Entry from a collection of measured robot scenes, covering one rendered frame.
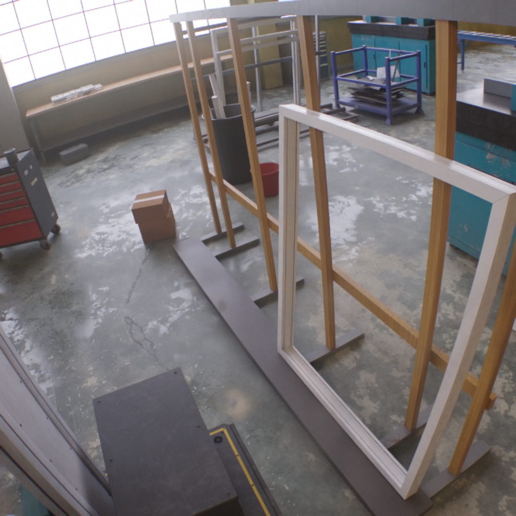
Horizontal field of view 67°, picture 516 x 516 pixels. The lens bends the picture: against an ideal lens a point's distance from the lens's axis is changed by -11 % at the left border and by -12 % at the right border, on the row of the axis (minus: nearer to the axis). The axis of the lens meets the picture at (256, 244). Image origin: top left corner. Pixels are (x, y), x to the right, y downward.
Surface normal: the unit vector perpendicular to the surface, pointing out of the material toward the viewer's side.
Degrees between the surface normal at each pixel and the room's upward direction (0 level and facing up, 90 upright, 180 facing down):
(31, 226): 90
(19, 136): 90
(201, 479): 0
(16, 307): 0
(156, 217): 90
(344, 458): 0
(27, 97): 90
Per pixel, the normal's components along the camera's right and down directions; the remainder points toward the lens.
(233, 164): -0.08, 0.60
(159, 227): 0.18, 0.51
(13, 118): 0.46, 0.42
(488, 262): -0.89, 0.23
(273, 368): -0.14, -0.83
